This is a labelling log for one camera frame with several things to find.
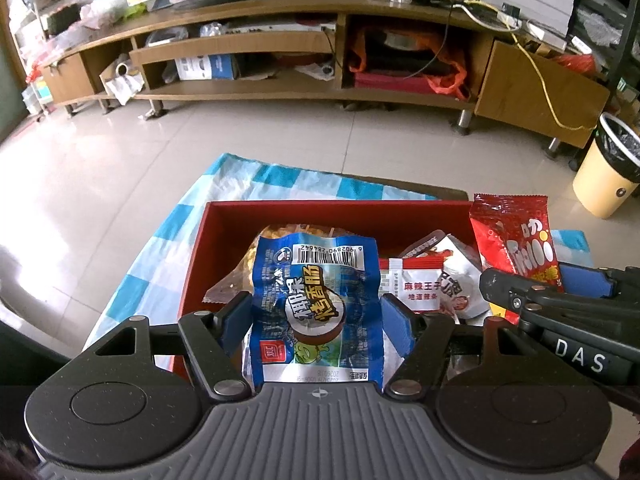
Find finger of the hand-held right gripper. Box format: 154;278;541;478
559;262;640;301
479;269;640;322

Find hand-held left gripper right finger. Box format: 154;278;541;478
380;292;523;403

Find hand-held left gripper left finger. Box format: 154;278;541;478
92;291;256;403

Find clear waffle packet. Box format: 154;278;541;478
202;222;361;306

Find red gummy candy packet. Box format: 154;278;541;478
470;192;566;326

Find blue sausage packet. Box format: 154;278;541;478
242;232;386;393

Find red cardboard box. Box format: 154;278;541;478
172;200;501;391

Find white black-print snack packet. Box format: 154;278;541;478
400;230;485;322

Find beige trash bin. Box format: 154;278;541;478
572;112;640;219

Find blue checked tablecloth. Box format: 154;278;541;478
82;152;596;361

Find wooden television stand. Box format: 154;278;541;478
40;0;612;150

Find orange plastic bag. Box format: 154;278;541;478
348;27;472;99

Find red plastic bag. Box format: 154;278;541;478
555;52;599;77

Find flat red box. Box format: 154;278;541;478
355;72;458;97

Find blue and white box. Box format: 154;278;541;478
175;55;239;82

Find black shelf rack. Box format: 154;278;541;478
570;0;640;111

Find white plastic bags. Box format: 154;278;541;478
80;0;129;29

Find yellow cable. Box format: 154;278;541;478
465;0;601;131

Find white wire rack cart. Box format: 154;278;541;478
10;0;57;117

